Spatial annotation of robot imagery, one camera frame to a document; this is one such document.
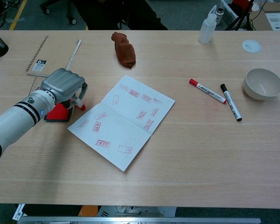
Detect white foam packaging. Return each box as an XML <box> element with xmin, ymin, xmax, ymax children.
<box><xmin>265</xmin><ymin>12</ymin><xmax>280</xmax><ymax>31</ymax></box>

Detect small white black-capped bottle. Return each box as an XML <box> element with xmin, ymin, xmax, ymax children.
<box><xmin>216</xmin><ymin>8</ymin><xmax>224</xmax><ymax>24</ymax></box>

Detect grey round cable grommet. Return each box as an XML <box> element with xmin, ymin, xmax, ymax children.
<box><xmin>242</xmin><ymin>40</ymin><xmax>262</xmax><ymax>54</ymax></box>

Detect silver metal rail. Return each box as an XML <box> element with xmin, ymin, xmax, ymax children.
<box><xmin>16</xmin><ymin>216</ymin><xmax>262</xmax><ymax>224</ymax></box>

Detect white plastic basket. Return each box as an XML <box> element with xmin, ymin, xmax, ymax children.
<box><xmin>220</xmin><ymin>0</ymin><xmax>250</xmax><ymax>24</ymax></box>

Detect orange object under table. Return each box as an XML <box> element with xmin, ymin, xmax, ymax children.
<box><xmin>78</xmin><ymin>205</ymin><xmax>101</xmax><ymax>217</ymax></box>

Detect red white rubber stamp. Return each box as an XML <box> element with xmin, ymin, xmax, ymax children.
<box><xmin>70</xmin><ymin>97</ymin><xmax>86</xmax><ymax>111</ymax></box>

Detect black whiteboard marker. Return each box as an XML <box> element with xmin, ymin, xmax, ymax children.
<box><xmin>220</xmin><ymin>84</ymin><xmax>243</xmax><ymax>122</ymax></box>

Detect translucent squeeze bottle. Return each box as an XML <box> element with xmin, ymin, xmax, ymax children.
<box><xmin>198</xmin><ymin>5</ymin><xmax>218</xmax><ymax>44</ymax></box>

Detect white machine under table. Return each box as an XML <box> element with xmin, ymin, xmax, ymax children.
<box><xmin>97</xmin><ymin>205</ymin><xmax>177</xmax><ymax>217</ymax></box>

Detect beige bowl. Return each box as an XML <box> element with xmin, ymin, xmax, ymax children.
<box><xmin>243</xmin><ymin>68</ymin><xmax>280</xmax><ymax>101</ymax></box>

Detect white stamped notebook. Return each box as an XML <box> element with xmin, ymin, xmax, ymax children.
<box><xmin>67</xmin><ymin>75</ymin><xmax>176</xmax><ymax>172</ymax></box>

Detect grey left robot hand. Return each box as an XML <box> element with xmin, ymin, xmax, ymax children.
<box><xmin>37</xmin><ymin>68</ymin><xmax>87</xmax><ymax>110</ymax></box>

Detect person in black clothes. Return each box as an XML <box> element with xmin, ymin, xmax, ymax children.
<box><xmin>72</xmin><ymin>0</ymin><xmax>168</xmax><ymax>31</ymax></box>

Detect red whiteboard marker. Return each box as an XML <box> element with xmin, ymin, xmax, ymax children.
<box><xmin>189</xmin><ymin>78</ymin><xmax>227</xmax><ymax>105</ymax></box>

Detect clear ink pad lid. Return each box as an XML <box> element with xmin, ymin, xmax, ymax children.
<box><xmin>28</xmin><ymin>77</ymin><xmax>44</xmax><ymax>96</ymax></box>

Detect brown cardboard box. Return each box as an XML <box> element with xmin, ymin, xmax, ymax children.
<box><xmin>249</xmin><ymin>2</ymin><xmax>280</xmax><ymax>31</ymax></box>

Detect brown spiral notebook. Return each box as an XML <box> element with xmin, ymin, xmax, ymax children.
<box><xmin>25</xmin><ymin>35</ymin><xmax>82</xmax><ymax>77</ymax></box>

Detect black office chair base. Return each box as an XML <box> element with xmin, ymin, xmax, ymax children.
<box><xmin>39</xmin><ymin>0</ymin><xmax>78</xmax><ymax>25</ymax></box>

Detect white printed label sheet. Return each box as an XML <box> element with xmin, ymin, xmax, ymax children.
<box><xmin>12</xmin><ymin>203</ymin><xmax>26</xmax><ymax>221</ymax></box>

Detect red ink pad tray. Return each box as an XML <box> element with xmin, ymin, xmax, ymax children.
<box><xmin>43</xmin><ymin>102</ymin><xmax>72</xmax><ymax>123</ymax></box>

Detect black tripod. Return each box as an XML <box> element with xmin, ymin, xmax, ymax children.
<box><xmin>224</xmin><ymin>0</ymin><xmax>256</xmax><ymax>31</ymax></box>

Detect reddish brown cloth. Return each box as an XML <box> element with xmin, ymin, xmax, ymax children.
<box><xmin>111</xmin><ymin>31</ymin><xmax>136</xmax><ymax>69</ymax></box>

